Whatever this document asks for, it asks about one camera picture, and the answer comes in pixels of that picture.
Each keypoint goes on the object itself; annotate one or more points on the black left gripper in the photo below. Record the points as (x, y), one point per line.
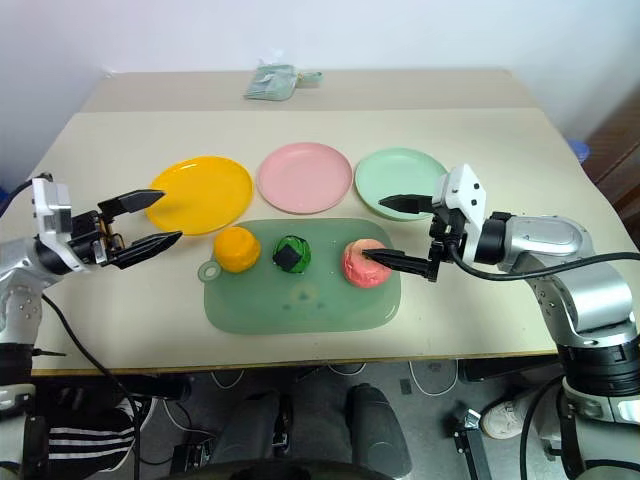
(87, 237)

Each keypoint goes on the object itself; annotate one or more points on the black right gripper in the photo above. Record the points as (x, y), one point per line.
(447, 225)

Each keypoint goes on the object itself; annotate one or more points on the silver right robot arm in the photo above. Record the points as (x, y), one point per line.
(575, 280)

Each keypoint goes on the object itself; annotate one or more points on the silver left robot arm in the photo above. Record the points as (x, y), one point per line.
(20, 295)

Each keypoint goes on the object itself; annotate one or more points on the pink fruit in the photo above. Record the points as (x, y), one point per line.
(362, 272)

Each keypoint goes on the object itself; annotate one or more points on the green plate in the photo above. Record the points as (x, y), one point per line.
(397, 172)

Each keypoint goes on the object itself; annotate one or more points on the yellow plate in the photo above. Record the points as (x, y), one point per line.
(200, 192)

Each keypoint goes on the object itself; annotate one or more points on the orange fruit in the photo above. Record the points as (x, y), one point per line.
(236, 249)

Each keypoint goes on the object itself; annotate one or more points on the green toy vegetable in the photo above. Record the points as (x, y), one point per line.
(295, 252)

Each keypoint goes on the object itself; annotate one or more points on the pink plate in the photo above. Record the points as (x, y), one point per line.
(304, 177)

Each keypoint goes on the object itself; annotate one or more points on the translucent green cutting mat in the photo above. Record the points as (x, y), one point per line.
(300, 305)

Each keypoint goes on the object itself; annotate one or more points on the crumpled green cloth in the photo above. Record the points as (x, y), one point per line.
(270, 82)

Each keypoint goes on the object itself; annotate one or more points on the dark rounded shape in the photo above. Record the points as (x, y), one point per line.
(377, 425)

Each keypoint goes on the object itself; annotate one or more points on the blue round container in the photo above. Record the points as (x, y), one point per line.
(581, 150)

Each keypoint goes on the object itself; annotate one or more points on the white shoe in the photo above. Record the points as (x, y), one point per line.
(505, 417)

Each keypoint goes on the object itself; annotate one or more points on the black metal stand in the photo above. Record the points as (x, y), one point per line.
(472, 440)

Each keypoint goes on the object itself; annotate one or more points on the black white striped garment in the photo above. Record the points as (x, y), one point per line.
(90, 437)

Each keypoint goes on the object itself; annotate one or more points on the brown wooden cabinet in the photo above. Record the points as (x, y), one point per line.
(617, 150)

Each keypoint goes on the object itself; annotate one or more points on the black power adapter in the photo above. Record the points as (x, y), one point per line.
(192, 456)

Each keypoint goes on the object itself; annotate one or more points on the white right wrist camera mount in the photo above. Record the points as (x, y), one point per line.
(467, 192)

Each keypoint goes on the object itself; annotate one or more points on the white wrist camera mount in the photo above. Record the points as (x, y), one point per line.
(467, 192)
(50, 205)

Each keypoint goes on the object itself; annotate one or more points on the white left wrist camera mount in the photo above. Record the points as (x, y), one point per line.
(50, 205)

